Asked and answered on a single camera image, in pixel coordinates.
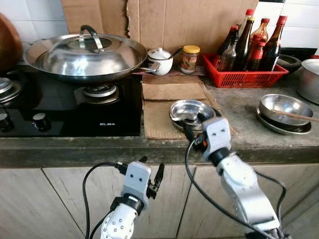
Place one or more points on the orange red-capped sauce bottle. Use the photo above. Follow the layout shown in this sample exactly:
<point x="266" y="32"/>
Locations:
<point x="258" y="36"/>

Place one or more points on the steel wok lid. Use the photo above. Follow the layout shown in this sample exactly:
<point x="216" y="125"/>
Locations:
<point x="87" y="62"/>

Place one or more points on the white ceramic lidded pot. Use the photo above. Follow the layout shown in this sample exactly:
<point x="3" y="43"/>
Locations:
<point x="160" y="64"/>

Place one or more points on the red plastic basket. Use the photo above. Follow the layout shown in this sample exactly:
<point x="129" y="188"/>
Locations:
<point x="244" y="78"/>

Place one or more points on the black hob knob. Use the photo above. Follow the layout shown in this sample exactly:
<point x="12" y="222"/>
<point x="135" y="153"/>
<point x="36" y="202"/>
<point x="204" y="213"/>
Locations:
<point x="41" y="122"/>
<point x="6" y="123"/>

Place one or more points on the wooden chopstick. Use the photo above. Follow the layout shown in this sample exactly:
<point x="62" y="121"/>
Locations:
<point x="299" y="117"/>

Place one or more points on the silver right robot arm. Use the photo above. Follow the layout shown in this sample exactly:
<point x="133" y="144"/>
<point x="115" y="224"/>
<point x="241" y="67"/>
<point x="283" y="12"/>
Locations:
<point x="244" y="194"/>

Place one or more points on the dark black-capped bottle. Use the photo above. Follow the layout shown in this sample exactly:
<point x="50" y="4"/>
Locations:
<point x="231" y="36"/>

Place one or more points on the dark stone mortar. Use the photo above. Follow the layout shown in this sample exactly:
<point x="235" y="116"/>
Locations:
<point x="289" y="63"/>

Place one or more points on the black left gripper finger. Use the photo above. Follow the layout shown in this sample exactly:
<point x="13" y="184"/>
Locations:
<point x="143" y="160"/>
<point x="160" y="174"/>

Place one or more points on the large aluminium pot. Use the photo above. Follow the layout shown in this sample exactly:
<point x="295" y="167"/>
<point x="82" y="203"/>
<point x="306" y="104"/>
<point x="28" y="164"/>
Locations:
<point x="310" y="82"/>

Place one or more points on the round brown wooden board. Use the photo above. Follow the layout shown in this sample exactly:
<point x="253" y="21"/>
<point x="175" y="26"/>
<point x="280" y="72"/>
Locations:
<point x="9" y="45"/>

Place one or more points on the steel gas burner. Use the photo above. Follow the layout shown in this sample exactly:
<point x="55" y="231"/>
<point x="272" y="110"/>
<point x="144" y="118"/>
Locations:
<point x="99" y="92"/>

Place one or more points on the black glass gas hob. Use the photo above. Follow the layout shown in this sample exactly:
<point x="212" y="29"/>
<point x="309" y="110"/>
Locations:
<point x="70" y="119"/>

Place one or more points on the yellow-lidded spice jar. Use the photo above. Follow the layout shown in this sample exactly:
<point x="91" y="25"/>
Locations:
<point x="190" y="62"/>

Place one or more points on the narrow cardboard wall sheet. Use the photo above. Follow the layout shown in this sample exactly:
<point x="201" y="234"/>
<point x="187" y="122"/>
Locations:
<point x="94" y="15"/>

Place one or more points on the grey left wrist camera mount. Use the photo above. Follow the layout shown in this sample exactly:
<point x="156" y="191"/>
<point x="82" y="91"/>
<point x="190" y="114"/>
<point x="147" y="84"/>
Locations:
<point x="137" y="181"/>

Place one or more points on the small clear glass bottle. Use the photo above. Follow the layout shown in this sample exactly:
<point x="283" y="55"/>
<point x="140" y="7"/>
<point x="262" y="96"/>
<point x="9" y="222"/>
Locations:
<point x="227" y="59"/>

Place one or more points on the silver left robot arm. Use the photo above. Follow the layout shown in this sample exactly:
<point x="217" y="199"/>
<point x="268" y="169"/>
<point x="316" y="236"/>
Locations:
<point x="119" y="224"/>

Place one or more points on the small cardboard mat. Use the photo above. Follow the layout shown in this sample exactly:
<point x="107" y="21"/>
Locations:
<point x="172" y="89"/>

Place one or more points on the wide cardboard wall sheet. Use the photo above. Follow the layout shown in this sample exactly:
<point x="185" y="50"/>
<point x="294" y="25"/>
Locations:
<point x="189" y="25"/>

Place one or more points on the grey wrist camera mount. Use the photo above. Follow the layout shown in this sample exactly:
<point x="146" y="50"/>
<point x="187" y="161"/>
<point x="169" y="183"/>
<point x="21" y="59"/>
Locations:
<point x="217" y="137"/>
<point x="137" y="181"/>

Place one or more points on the tall dark yellow-necked sauce bottle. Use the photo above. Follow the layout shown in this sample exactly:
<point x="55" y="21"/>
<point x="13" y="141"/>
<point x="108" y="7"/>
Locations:
<point x="243" y="47"/>

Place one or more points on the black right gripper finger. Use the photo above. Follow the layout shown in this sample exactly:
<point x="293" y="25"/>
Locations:
<point x="189" y="132"/>
<point x="202" y="119"/>

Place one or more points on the large steel wok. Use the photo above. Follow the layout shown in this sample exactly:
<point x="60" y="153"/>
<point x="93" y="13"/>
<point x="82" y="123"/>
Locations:
<point x="87" y="79"/>

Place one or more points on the dark red-capped sauce bottle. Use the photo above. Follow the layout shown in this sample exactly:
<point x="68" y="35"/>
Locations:
<point x="271" y="52"/>

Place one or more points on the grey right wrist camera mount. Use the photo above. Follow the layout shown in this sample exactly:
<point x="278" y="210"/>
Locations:
<point x="217" y="137"/>

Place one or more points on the small red-labelled sauce bottle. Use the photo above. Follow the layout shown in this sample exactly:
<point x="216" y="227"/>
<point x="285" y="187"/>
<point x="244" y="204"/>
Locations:
<point x="255" y="59"/>

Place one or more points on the light wood cabinet door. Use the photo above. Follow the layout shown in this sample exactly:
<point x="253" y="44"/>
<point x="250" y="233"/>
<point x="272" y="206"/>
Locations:
<point x="67" y="181"/>
<point x="25" y="209"/>
<point x="309" y="219"/>
<point x="304" y="174"/>

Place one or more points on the deep steel bowl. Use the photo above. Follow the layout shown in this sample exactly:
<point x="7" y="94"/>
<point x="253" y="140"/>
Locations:
<point x="284" y="102"/>

